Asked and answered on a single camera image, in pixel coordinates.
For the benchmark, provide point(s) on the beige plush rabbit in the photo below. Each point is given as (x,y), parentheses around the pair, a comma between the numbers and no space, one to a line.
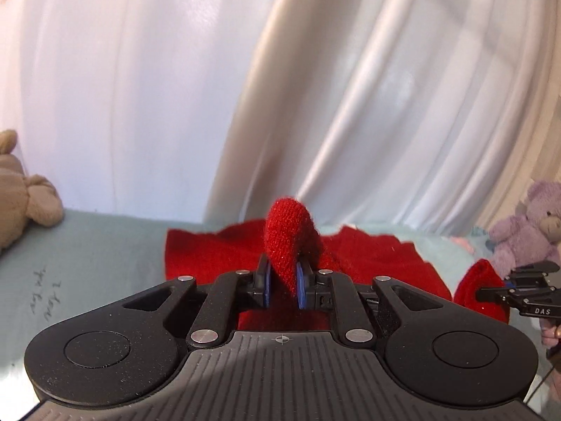
(26,201)

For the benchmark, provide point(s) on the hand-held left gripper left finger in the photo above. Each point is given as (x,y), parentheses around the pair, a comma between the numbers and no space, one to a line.
(265,288)

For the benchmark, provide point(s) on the red knit cardigan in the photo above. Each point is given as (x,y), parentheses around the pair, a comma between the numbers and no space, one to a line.
(287,237)

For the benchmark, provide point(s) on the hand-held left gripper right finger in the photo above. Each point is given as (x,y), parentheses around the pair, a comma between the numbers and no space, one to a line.
(301,290)

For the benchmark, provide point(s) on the light green printed bed sheet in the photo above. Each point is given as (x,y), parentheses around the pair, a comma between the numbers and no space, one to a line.
(87,250)

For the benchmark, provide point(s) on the white curtain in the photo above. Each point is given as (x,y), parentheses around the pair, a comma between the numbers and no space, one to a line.
(131,96)

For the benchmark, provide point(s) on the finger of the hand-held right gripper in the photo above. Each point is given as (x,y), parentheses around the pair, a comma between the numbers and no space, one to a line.
(537,272)
(493,294)

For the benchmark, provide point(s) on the person's right hand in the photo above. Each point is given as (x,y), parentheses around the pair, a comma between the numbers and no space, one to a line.
(551,331)

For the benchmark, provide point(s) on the purple plush bear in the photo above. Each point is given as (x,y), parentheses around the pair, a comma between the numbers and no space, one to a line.
(521,232)

